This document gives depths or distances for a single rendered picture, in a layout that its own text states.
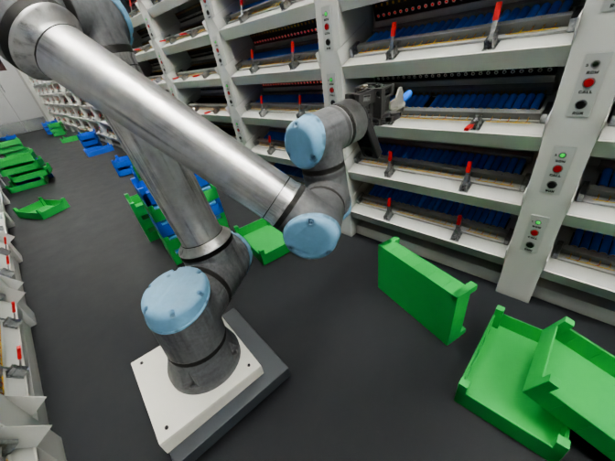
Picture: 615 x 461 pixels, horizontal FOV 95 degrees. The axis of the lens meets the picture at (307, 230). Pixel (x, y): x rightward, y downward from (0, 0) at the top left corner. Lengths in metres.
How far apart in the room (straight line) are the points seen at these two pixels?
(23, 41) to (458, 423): 1.06
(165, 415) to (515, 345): 0.94
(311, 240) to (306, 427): 0.53
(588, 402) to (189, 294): 0.89
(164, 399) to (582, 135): 1.17
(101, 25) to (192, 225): 0.41
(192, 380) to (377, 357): 0.51
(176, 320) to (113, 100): 0.42
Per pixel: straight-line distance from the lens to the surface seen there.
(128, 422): 1.05
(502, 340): 1.04
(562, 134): 0.92
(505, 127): 0.96
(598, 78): 0.89
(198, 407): 0.84
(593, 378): 0.98
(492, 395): 0.93
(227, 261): 0.79
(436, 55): 0.97
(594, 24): 0.89
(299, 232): 0.45
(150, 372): 0.95
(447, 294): 0.85
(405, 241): 1.26
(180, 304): 0.67
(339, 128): 0.56
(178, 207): 0.74
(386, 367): 0.92
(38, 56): 0.60
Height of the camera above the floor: 0.78
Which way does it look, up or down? 33 degrees down
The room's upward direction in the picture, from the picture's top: 9 degrees counter-clockwise
